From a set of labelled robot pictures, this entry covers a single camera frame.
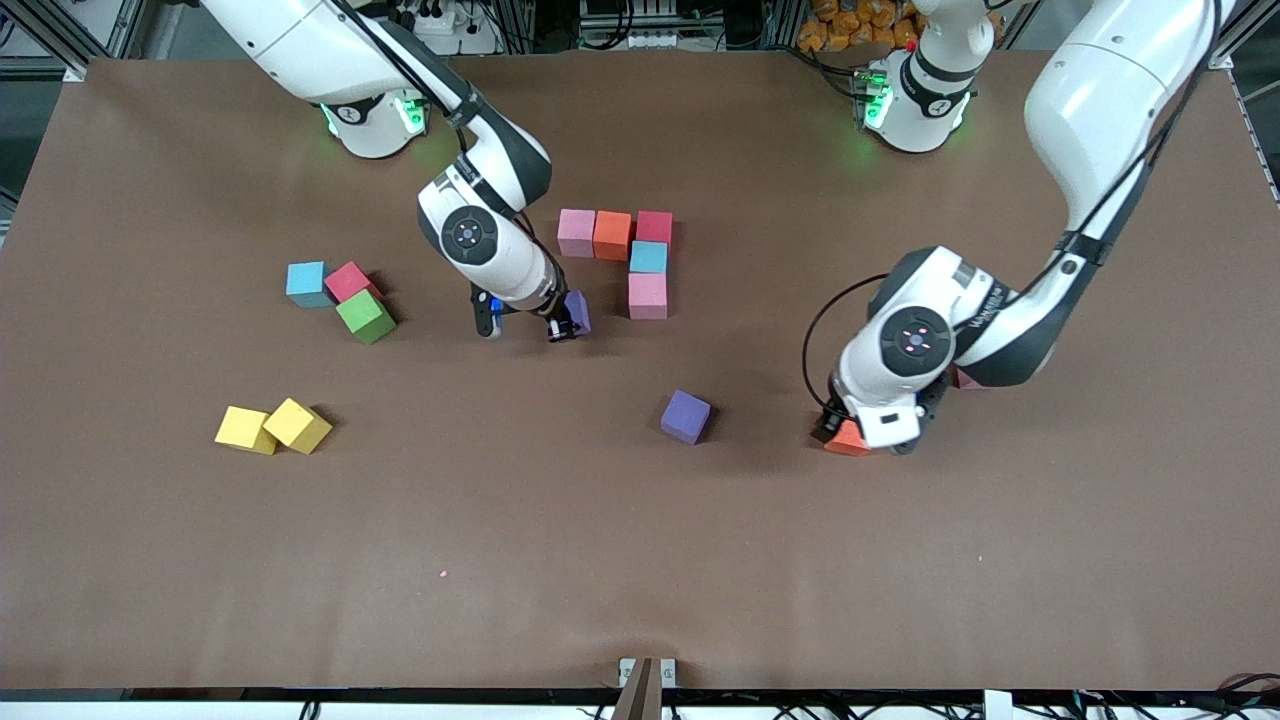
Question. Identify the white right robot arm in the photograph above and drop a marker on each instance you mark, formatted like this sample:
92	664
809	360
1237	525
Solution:
525	275

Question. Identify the white power strip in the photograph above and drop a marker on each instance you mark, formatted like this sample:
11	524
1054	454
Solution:
475	42

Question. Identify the yellow foam cube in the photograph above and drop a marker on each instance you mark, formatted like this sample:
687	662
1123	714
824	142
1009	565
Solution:
243	427
296	423

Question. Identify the aluminium frame profile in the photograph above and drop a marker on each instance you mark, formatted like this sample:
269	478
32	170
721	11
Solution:
1250	25
50	35

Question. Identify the green foam cube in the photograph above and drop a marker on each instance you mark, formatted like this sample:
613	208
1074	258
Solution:
363	314

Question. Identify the cyan foam cube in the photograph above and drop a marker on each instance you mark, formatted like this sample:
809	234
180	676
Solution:
648	257
306	282

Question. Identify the purple foam cube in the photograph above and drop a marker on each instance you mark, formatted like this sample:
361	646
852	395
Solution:
578	310
685	414

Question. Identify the grey electronics box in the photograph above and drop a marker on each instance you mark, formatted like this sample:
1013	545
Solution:
650	40

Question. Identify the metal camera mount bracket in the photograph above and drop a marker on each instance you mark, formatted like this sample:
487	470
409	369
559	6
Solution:
640	695

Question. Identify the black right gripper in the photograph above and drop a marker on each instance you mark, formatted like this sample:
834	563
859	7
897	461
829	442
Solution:
560	318

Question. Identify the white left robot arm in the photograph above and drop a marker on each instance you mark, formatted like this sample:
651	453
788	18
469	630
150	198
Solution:
1100	90

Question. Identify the orange foam cube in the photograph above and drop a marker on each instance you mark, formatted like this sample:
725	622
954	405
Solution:
612	235
848	442

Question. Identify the pink foam cube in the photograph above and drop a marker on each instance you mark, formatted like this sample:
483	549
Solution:
965	380
647	295
577	230

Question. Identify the orange snack bag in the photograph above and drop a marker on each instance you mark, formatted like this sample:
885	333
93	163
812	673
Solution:
850	25

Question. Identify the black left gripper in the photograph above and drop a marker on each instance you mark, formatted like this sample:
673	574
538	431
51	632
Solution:
828	424

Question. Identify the crimson foam cube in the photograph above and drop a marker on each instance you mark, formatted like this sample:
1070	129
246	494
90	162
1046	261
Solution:
655	226
350	280

